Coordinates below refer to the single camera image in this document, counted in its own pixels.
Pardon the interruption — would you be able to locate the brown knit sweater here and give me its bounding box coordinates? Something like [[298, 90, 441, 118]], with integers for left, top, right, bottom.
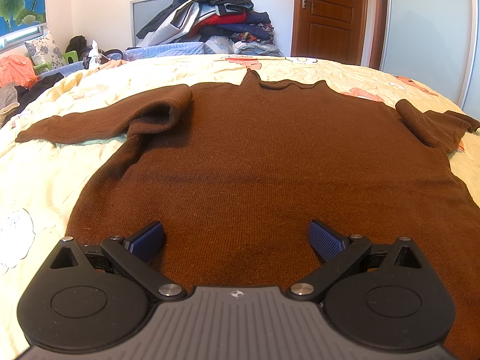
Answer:
[[17, 71, 479, 359]]

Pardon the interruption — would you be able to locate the black dark clothes heap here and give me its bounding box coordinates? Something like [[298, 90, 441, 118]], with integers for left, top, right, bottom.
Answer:
[[1, 73, 64, 126]]

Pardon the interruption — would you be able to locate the pile of assorted clothes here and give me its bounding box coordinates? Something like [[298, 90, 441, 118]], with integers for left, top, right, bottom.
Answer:
[[135, 0, 282, 57]]

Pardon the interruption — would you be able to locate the yellow floral bed quilt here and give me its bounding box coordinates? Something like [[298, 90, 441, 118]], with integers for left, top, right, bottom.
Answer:
[[1, 55, 456, 359]]

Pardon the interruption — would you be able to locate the green plastic stool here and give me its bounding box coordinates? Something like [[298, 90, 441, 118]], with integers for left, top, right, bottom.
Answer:
[[33, 50, 79, 75]]

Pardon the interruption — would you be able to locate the orange cloth bundle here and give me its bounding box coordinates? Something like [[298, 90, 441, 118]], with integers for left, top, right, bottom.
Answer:
[[0, 55, 38, 89]]

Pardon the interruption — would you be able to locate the floral grey white pillow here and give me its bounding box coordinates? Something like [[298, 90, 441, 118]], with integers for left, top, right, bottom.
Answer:
[[24, 32, 63, 65]]

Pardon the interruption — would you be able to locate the light blue quilted blanket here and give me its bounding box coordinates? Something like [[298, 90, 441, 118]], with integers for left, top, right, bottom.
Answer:
[[38, 41, 214, 80]]

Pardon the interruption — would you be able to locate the brown wooden door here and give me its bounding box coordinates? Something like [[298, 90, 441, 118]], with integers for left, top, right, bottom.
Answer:
[[290, 0, 388, 69]]

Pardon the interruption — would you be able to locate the grey framed wall panel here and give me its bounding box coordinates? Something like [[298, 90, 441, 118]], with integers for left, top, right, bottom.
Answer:
[[130, 0, 173, 47]]

